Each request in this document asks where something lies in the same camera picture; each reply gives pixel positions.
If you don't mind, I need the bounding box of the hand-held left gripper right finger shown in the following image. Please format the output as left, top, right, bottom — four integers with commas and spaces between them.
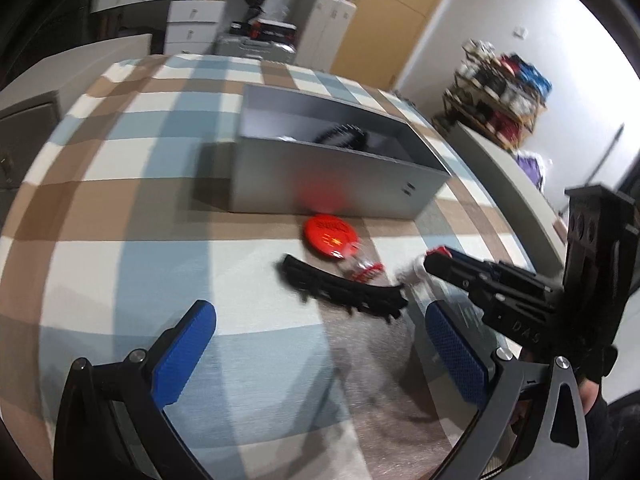
425, 299, 589, 480

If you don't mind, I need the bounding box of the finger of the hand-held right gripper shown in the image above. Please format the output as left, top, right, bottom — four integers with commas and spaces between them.
424, 254, 567, 352
439, 246, 567, 311

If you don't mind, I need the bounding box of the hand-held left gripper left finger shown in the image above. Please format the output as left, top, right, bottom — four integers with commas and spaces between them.
54, 300, 217, 480

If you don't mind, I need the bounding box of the small white red ornament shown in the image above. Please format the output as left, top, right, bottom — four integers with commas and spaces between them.
397, 246, 453, 287

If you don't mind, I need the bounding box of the long black hair clip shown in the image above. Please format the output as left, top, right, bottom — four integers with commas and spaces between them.
276, 253, 409, 322

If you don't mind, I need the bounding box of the grey cardboard box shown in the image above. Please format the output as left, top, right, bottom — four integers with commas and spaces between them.
230, 84, 453, 221

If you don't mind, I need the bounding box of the black bead bracelet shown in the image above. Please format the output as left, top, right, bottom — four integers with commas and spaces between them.
314, 123, 367, 151

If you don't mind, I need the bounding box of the grey low cabinet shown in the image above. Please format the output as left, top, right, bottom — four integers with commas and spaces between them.
449, 122, 572, 267

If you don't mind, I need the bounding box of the purple bag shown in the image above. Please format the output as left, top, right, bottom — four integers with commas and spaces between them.
515, 152, 552, 192

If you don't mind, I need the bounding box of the checked tablecloth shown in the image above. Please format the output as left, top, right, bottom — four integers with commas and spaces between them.
0, 52, 566, 480

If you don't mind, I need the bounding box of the red round badge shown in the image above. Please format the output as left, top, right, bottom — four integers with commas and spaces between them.
302, 214, 362, 264

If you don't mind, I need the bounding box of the wooden shoe rack with shoes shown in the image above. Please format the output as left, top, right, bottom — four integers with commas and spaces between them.
457, 39, 554, 147

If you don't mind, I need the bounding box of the wooden door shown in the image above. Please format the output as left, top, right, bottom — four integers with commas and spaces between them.
330, 0, 463, 92

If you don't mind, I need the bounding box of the grey nightstand with drawers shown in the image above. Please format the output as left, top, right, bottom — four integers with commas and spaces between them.
0, 34, 153, 192

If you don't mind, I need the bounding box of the white upright suitcase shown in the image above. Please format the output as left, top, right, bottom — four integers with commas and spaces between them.
297, 0, 359, 74

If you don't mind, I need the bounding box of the silver suitcase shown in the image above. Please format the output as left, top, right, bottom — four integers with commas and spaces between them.
215, 32, 297, 64

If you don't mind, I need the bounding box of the black red box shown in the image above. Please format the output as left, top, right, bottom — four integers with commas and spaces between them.
250, 18, 299, 42

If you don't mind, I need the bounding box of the white dressing table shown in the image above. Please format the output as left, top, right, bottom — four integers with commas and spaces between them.
90, 0, 232, 45

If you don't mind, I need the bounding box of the red bead bracelet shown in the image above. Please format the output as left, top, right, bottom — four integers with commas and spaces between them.
344, 254, 387, 282

